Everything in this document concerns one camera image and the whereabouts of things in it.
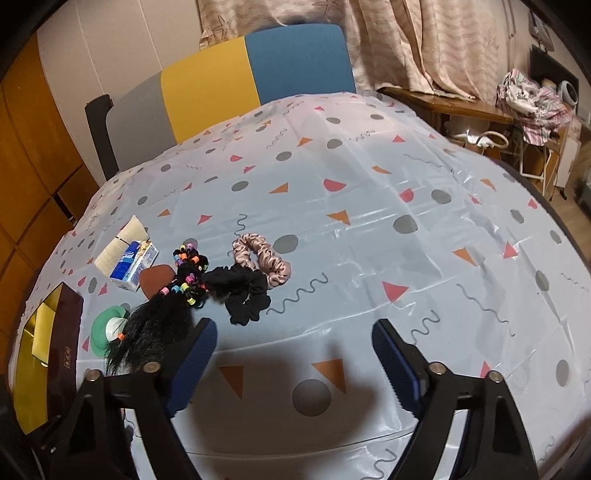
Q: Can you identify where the brown makeup sponge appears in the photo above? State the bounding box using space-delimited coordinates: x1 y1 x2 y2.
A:
139 264 177 298

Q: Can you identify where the pile of striped clothes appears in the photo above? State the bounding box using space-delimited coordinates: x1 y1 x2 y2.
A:
496 69 573 146

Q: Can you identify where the beige folded cloth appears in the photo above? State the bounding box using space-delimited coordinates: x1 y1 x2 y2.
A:
95 215 149 280

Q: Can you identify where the pink satin scrunchie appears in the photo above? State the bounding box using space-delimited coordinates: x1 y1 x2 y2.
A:
232 233 293 289

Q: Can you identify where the orange wooden cabinet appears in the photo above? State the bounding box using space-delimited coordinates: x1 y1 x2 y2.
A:
0 32 100 324

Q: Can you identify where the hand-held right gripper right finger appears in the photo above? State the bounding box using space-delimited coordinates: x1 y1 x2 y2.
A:
372 318 541 480

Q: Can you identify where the beige patterned curtain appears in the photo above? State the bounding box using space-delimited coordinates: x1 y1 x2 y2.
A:
196 0 513 100

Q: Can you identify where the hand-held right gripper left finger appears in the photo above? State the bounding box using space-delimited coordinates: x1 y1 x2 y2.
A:
51 318 219 480

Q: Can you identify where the blue tissue packet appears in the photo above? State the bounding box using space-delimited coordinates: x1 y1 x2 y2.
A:
110 240 159 292

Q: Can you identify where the black scrunchie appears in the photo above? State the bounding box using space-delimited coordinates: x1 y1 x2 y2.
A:
203 265 272 326

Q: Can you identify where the dark brown box yellow lining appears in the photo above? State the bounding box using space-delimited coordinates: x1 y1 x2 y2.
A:
9 281 85 437

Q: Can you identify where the patterned white tablecloth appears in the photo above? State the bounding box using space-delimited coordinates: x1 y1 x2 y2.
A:
7 92 591 480

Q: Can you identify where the wooden side table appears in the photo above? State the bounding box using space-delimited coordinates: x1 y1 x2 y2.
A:
379 87 514 139

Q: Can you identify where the green round puff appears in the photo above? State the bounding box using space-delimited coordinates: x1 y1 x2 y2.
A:
90 305 131 357

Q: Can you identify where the grey yellow blue chair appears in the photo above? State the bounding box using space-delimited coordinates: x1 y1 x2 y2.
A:
84 24 357 182

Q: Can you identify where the black screen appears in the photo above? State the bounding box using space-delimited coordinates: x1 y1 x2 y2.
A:
530 45 580 95

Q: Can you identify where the black beaded hair extension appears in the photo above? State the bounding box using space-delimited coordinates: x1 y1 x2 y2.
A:
105 239 211 377

